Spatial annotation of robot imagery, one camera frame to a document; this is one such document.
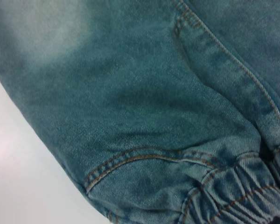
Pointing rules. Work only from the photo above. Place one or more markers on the blue faded denim shorts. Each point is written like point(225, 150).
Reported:
point(140, 105)

